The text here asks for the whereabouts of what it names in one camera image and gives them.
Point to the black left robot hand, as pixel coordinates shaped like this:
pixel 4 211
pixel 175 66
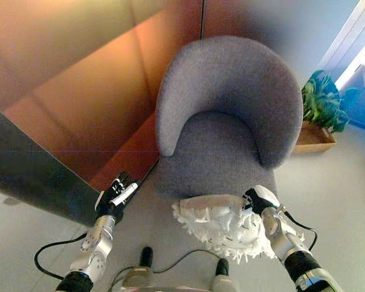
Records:
pixel 112 200

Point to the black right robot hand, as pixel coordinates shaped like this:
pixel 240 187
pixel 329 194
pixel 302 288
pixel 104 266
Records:
pixel 261 199

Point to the white fringed pillow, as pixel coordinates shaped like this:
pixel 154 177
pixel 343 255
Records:
pixel 225 222

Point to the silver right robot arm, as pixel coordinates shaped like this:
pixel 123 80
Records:
pixel 292 243

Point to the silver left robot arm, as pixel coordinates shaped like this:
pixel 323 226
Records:
pixel 94 249

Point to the grey fabric armchair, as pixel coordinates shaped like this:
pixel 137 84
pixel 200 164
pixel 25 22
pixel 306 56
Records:
pixel 228 152

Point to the silver left robot leg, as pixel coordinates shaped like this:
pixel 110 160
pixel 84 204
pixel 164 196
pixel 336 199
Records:
pixel 141 273

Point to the silver robot leg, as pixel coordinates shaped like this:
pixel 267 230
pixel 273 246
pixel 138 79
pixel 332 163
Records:
pixel 223 275
pixel 141 273

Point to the wooden planter box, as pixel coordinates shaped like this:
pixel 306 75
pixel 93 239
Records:
pixel 314 140

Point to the dark cabinet panel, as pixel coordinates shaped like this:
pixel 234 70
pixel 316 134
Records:
pixel 33 170

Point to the silver right robot leg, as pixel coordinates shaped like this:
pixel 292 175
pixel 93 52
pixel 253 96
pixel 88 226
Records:
pixel 223 275

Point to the green leafy potted plant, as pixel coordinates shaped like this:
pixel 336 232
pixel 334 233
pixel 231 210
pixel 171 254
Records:
pixel 322 103

